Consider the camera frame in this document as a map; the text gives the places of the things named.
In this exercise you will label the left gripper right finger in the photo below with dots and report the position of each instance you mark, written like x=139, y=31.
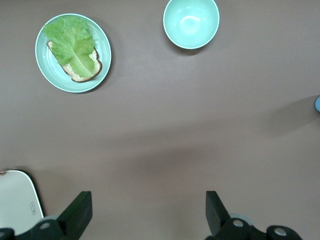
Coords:
x=217, y=217

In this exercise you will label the green lettuce leaf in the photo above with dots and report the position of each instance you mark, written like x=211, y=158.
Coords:
x=72, y=42

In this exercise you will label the mint green plate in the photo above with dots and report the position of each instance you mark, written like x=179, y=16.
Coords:
x=100, y=50

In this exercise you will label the mint green bowl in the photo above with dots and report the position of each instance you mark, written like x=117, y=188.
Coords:
x=191, y=25

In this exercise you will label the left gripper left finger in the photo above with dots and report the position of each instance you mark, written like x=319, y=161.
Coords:
x=77, y=215

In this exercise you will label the blue cup with white filling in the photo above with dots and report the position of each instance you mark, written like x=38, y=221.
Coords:
x=318, y=103

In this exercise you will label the bread slice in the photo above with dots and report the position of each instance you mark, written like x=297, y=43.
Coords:
x=97, y=66

